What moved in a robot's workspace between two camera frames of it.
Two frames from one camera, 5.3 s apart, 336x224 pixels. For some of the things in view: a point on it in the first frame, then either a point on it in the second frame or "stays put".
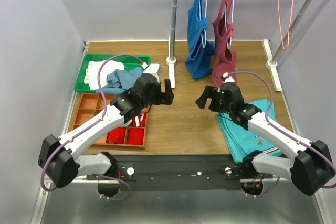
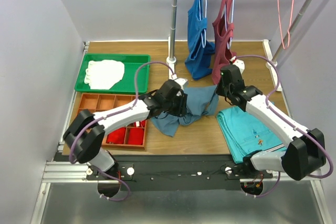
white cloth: x=92 y=72 stays put
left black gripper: x=161 y=95 → x=181 y=106
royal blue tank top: x=200 y=48 stays put
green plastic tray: x=129 y=62 stays put
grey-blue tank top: x=120 y=80 → x=200 y=100
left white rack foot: x=171 y=63 stays put
